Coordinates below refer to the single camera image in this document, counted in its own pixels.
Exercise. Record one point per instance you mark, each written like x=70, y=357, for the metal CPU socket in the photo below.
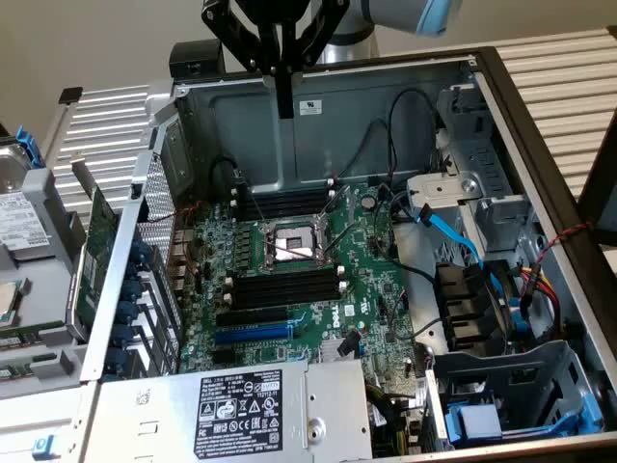
x=294, y=241

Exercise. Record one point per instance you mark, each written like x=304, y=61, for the blue plastic disk bracket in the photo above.
x=26, y=144

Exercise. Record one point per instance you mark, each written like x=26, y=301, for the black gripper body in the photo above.
x=279, y=12

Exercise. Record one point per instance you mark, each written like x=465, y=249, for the silver finned heatsink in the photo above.
x=328, y=351

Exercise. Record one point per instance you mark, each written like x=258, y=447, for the open grey PC case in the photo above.
x=250, y=135

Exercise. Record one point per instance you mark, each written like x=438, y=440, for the long black expansion slot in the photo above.
x=250, y=317

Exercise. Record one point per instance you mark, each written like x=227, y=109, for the blue card retention clip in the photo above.
x=123, y=334
x=127, y=311
x=131, y=290
x=116, y=359
x=141, y=251

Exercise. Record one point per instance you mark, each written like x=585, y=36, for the metal USB port block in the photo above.
x=178, y=271
x=177, y=285

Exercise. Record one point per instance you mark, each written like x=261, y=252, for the tall metal port block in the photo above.
x=181, y=255
x=184, y=237

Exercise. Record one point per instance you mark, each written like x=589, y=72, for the black RAM slot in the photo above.
x=284, y=213
x=284, y=282
x=284, y=207
x=284, y=290
x=284, y=276
x=284, y=195
x=284, y=297
x=284, y=201

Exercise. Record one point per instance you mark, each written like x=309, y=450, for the blue plastic latch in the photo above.
x=43, y=447

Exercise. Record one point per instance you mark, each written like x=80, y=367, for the blue expansion slot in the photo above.
x=250, y=334

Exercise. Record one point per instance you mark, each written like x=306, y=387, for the black fan shroud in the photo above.
x=463, y=308

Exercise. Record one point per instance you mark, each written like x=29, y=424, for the green RAM stick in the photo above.
x=19, y=369
x=29, y=333

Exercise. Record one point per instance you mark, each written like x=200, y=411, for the white sticker label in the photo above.
x=310, y=107

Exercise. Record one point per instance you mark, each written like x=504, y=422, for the short black expansion slot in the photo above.
x=224, y=357

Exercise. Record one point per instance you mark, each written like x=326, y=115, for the grey disk bay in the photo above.
x=540, y=366

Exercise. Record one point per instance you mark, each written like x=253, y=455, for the hard disk white label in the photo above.
x=19, y=222

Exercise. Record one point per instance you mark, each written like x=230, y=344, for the thin metal locking lever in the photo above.
x=254, y=200
x=344, y=238

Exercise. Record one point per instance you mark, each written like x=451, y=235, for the silver CPU chip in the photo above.
x=12, y=304

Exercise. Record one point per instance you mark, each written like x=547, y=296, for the small black clamp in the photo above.
x=71, y=94

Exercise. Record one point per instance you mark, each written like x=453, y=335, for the grey metal drive cage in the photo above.
x=487, y=159

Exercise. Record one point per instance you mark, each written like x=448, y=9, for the round coin battery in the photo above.
x=368, y=201

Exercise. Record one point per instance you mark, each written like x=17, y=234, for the blue disk carrier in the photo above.
x=477, y=422

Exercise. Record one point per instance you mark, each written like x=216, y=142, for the green motherboard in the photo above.
x=366, y=289

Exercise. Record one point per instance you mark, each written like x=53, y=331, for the green graphics card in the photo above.
x=99, y=251

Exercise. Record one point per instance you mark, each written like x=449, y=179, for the silver power supply unit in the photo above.
x=144, y=410

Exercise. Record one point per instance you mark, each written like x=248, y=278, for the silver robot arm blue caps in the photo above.
x=352, y=48

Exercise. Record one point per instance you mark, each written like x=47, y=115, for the dark upright panel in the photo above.
x=600, y=193

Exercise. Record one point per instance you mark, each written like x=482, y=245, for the black box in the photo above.
x=197, y=58

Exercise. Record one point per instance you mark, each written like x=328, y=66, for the black angled connector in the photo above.
x=349, y=343

